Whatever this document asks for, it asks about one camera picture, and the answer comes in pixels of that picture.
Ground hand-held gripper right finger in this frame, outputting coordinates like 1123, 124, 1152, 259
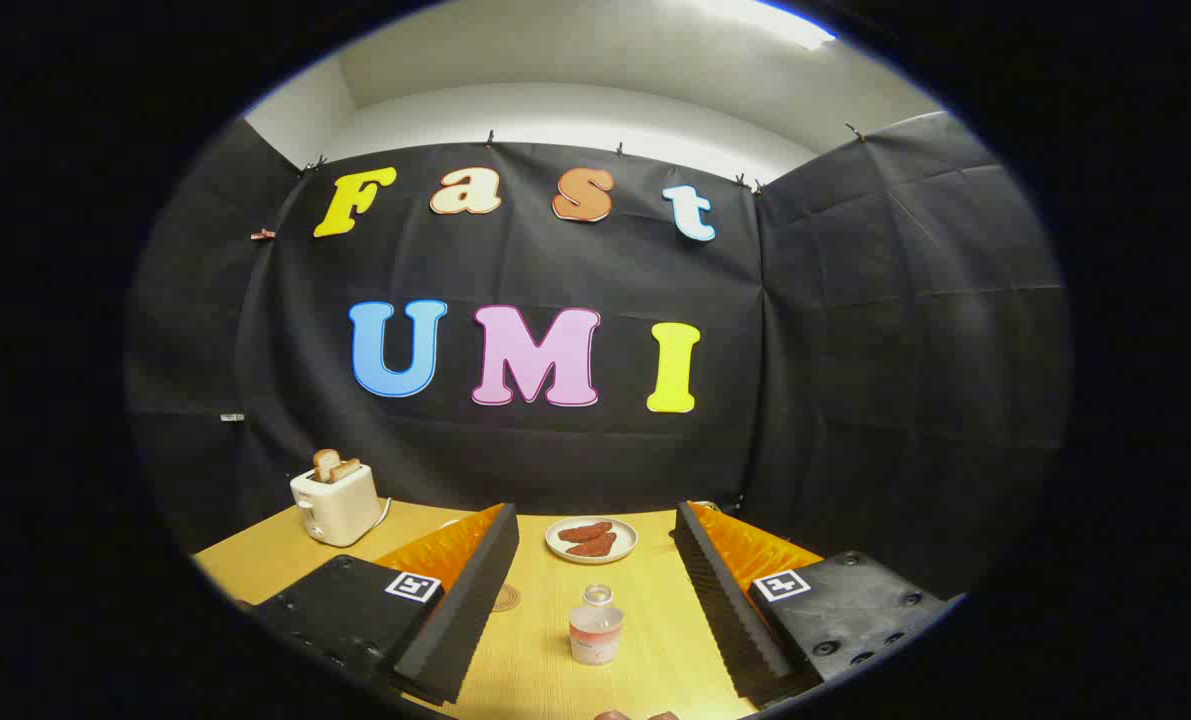
673, 500, 956, 713

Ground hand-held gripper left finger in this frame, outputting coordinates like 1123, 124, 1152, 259
245, 503, 521, 713

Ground clear juice bottle pink label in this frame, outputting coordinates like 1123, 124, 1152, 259
567, 585, 624, 667

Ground wooden table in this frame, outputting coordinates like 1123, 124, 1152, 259
193, 498, 826, 720

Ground white plate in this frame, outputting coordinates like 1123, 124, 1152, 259
545, 516, 639, 565

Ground cream toaster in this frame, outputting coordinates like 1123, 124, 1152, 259
290, 463, 381, 548

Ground black backdrop cloth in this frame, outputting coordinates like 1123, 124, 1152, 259
125, 110, 1071, 601

